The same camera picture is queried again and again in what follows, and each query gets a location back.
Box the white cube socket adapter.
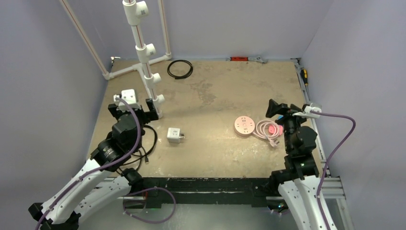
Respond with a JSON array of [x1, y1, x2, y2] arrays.
[[167, 127, 185, 143]]

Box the coral pink square plug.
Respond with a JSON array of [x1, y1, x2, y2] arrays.
[[268, 125, 282, 135]]

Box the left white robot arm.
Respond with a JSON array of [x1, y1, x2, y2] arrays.
[[28, 93, 158, 230]]

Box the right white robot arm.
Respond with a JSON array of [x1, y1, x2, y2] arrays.
[[265, 99, 337, 230]]

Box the pink round puck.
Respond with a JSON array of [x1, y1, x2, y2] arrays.
[[234, 116, 256, 137]]

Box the yellow black screwdriver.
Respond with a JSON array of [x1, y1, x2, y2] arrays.
[[300, 68, 308, 86]]

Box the red adjustable wrench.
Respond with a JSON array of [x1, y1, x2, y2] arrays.
[[226, 56, 268, 64]]

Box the pink coiled cable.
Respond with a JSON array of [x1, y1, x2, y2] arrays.
[[251, 119, 284, 142]]

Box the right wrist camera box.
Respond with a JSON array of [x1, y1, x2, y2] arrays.
[[293, 103, 322, 119]]

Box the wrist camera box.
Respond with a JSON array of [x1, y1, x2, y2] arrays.
[[293, 103, 322, 119], [113, 89, 142, 112]]

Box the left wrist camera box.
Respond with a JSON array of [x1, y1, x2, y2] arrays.
[[113, 89, 142, 112]]

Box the black USB cable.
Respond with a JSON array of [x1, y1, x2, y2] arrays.
[[115, 124, 158, 175]]

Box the black cable ring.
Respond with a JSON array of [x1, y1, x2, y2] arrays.
[[167, 59, 193, 80]]

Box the aluminium frame rail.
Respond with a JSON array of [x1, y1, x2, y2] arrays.
[[291, 58, 345, 203]]

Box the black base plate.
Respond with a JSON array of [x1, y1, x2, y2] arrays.
[[130, 177, 286, 209]]

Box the white PVC pipe frame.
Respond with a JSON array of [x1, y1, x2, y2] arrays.
[[60, 0, 172, 118]]

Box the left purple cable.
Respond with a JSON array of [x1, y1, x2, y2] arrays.
[[34, 96, 177, 230]]

